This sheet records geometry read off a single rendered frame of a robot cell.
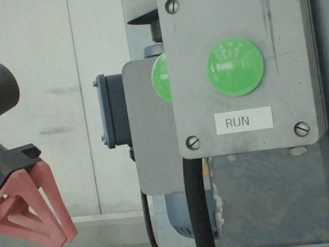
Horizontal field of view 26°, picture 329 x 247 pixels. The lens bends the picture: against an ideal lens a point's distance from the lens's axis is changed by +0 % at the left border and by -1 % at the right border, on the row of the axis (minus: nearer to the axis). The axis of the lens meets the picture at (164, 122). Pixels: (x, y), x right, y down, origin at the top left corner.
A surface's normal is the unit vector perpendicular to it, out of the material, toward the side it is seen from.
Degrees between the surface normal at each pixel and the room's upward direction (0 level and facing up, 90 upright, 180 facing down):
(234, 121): 90
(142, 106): 90
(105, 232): 90
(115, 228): 90
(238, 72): 99
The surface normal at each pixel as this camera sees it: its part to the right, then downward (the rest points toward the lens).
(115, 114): 0.13, 0.04
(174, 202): -0.81, 0.18
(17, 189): 0.00, 0.33
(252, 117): -0.31, 0.10
